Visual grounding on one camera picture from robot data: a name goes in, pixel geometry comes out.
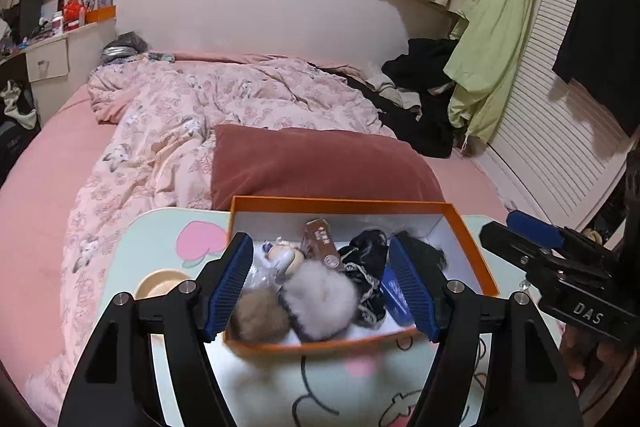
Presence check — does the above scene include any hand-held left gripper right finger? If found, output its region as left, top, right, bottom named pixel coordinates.
left=389, top=234, right=585, bottom=427

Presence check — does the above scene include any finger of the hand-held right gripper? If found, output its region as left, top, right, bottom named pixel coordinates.
left=479, top=221, right=566, bottom=280
left=506, top=209, right=581, bottom=253

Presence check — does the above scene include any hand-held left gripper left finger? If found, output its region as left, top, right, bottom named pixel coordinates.
left=59, top=232, right=254, bottom=427

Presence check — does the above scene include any blue plastic item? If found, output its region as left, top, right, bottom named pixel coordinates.
left=380, top=267, right=416, bottom=325

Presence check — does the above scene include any black fuzzy cloth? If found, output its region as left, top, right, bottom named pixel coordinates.
left=397, top=231, right=449, bottom=275

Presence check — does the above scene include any brown fur pompom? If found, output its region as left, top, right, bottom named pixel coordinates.
left=227, top=289, right=291, bottom=344

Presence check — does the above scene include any black lace cloth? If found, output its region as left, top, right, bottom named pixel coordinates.
left=340, top=229, right=392, bottom=328

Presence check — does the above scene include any small doll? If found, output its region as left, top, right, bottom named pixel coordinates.
left=262, top=237, right=306, bottom=278

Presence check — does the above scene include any orange cardboard box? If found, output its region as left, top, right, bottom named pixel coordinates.
left=222, top=195, right=501, bottom=355

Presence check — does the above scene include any grey white fur pompom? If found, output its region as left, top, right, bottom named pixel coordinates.
left=277, top=262, right=358, bottom=342

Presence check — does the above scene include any foil snack packet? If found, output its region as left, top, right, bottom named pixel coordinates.
left=301, top=218, right=343, bottom=272

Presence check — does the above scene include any person's right hand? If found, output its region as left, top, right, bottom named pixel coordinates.
left=560, top=322, right=631, bottom=383

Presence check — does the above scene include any white louvered closet door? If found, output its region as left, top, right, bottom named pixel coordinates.
left=480, top=0, right=640, bottom=233

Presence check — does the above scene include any dusty red pillow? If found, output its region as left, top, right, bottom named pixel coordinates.
left=211, top=124, right=446, bottom=212

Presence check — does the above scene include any black clothes pile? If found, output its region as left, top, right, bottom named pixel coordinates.
left=345, top=38, right=458, bottom=158

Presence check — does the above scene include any pink floral blanket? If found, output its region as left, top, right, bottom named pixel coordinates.
left=25, top=56, right=398, bottom=425

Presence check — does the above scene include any beige crumpled garment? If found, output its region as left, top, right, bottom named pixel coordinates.
left=367, top=74, right=422, bottom=114

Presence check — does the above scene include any light green hanging garment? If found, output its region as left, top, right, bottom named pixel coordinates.
left=444, top=0, right=551, bottom=142

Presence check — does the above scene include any black hanging garment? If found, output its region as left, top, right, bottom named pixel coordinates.
left=552, top=0, right=640, bottom=138

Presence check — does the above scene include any pink bed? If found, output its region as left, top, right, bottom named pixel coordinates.
left=0, top=52, right=511, bottom=427

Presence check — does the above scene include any grey crumpled cloth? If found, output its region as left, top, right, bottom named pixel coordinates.
left=102, top=32, right=151, bottom=65

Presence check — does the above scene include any white bedside cabinet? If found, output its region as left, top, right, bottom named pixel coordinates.
left=25, top=24, right=118, bottom=122

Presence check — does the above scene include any white crumpled cloth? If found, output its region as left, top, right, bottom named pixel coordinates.
left=0, top=79, right=38, bottom=128

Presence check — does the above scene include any small orange box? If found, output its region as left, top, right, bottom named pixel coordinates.
left=84, top=5, right=117, bottom=25

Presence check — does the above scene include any red package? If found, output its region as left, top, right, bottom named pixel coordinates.
left=62, top=0, right=86, bottom=30

